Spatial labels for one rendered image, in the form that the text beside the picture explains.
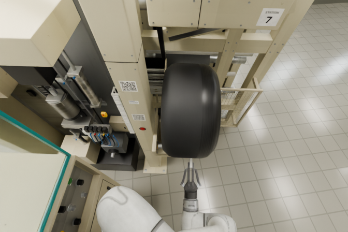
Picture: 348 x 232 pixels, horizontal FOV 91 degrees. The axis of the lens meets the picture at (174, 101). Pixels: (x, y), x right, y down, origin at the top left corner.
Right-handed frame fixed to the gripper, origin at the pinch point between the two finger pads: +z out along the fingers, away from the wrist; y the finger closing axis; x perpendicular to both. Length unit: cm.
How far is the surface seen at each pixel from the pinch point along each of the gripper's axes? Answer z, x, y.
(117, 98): 29, -33, 41
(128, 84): 31, -45, 33
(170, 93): 30, -38, 14
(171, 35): 69, -34, 15
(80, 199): -23, -2, 63
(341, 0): 388, 189, -383
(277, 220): -51, 90, -98
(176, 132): 12.4, -32.3, 10.1
